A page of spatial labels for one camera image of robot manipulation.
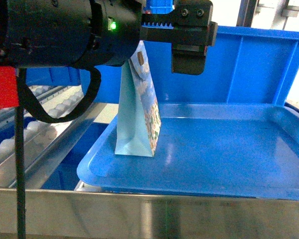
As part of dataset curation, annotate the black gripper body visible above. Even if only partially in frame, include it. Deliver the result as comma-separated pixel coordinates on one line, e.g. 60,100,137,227
0,0,175,69

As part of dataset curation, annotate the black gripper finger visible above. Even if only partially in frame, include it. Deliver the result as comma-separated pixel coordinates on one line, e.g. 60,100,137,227
171,0,218,75

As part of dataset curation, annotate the flower gift bag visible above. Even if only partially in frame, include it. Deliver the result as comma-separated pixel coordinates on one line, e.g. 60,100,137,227
115,41,161,157

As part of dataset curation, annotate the roller conveyor track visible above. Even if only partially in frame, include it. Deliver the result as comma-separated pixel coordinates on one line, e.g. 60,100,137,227
0,86,106,188

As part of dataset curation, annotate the large blue plastic bin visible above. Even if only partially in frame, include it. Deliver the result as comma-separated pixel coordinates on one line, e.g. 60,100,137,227
79,25,299,105

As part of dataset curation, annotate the blue plastic tray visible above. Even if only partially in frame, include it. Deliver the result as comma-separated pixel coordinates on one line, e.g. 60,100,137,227
77,104,299,201

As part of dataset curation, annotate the black cable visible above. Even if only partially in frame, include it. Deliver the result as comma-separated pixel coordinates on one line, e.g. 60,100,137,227
14,66,102,239

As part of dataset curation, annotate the steel front rail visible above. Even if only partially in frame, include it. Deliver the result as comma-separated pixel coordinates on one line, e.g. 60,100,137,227
0,186,299,239

